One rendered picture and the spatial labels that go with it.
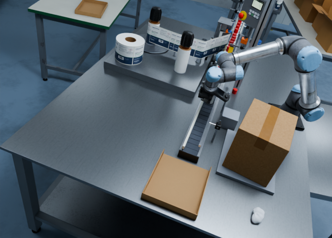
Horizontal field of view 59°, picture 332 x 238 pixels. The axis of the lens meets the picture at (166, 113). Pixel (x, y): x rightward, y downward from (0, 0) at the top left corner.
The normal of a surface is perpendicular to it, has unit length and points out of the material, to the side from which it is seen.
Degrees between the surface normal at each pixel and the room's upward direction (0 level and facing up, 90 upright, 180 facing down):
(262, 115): 0
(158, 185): 0
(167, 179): 0
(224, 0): 90
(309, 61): 83
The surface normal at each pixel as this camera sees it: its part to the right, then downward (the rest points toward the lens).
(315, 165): 0.18, -0.76
